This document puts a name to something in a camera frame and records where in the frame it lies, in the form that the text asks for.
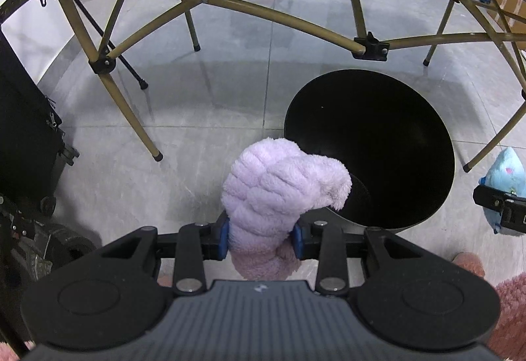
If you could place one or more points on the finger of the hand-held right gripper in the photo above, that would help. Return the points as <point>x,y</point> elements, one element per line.
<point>491,198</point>

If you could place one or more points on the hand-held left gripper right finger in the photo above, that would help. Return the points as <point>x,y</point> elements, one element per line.
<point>298,242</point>

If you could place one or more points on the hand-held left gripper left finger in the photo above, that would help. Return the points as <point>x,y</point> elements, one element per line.
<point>224,239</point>

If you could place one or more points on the blue plush toy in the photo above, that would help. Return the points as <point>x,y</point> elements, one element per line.
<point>507,172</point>

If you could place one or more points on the lilac fluffy plush toy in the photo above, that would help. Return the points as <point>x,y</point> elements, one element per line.
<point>271,188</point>

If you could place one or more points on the black round trash bin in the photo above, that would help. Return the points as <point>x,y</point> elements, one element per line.
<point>370,118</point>

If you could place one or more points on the pink fuzzy slipper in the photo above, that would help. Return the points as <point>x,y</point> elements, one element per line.
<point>468,264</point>

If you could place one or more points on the tan folding table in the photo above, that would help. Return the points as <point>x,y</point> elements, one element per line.
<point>135,118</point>

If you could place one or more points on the black tripod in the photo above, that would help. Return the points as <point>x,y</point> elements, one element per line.
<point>131,70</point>

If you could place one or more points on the large cardboard box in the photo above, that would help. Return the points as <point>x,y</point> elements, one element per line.
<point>511,3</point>

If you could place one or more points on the black suitcase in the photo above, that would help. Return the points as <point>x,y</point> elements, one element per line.
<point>24,131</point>

